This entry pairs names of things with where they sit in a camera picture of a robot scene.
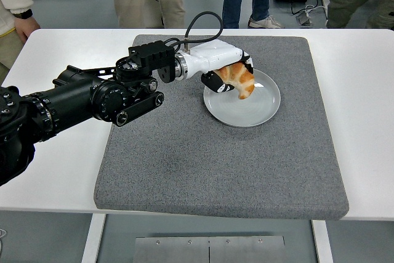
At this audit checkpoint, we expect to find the black wristwatch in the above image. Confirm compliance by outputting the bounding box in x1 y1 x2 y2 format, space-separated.
14 9 34 20

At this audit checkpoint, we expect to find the golden croissant bread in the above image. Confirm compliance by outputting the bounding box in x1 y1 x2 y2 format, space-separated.
214 62 255 100

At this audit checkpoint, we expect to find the pale grey round plate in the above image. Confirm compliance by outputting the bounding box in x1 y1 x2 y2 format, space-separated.
203 68 282 128

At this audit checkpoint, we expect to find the grey power adapter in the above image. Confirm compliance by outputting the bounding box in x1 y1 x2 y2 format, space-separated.
295 10 313 26

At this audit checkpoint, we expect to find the person's hand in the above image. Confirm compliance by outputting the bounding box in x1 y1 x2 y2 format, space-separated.
14 15 41 44

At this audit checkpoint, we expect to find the white cable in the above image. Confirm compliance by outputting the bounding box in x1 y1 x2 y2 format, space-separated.
295 3 327 17

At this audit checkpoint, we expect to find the grey metal plate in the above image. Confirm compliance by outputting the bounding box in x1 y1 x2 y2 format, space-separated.
134 235 286 263

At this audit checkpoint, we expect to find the white table leg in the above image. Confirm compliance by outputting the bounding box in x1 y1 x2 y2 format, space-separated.
310 219 334 263
80 213 107 263

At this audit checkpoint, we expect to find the grey felt mat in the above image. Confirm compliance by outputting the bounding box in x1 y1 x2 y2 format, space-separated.
93 34 350 221

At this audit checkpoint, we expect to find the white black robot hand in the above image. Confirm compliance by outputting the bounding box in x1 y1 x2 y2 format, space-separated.
184 40 255 94

